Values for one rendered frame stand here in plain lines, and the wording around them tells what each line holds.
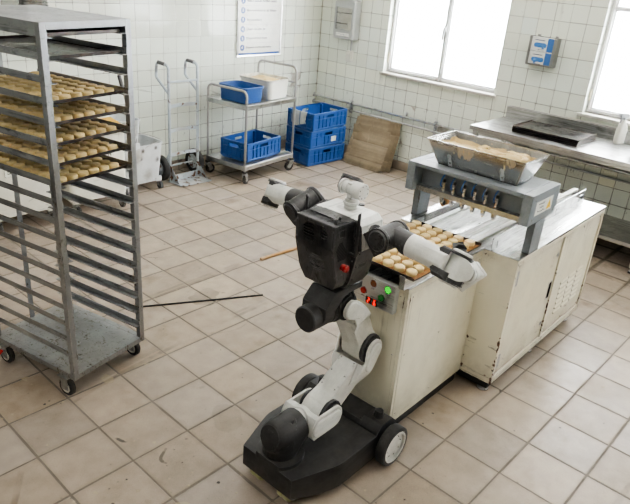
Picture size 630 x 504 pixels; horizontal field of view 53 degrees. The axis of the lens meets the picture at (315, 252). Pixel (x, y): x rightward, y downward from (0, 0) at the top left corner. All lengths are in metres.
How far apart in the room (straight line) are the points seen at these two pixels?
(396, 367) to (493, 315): 0.71
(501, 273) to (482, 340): 0.42
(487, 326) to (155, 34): 4.37
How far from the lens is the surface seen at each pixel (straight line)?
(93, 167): 3.19
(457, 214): 3.66
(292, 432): 2.74
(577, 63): 6.39
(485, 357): 3.59
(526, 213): 3.21
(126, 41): 3.12
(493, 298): 3.43
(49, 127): 2.89
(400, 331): 2.91
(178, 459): 3.10
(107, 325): 3.80
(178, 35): 6.68
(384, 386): 3.11
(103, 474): 3.08
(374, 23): 7.54
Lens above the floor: 2.11
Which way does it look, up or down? 25 degrees down
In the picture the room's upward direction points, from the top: 5 degrees clockwise
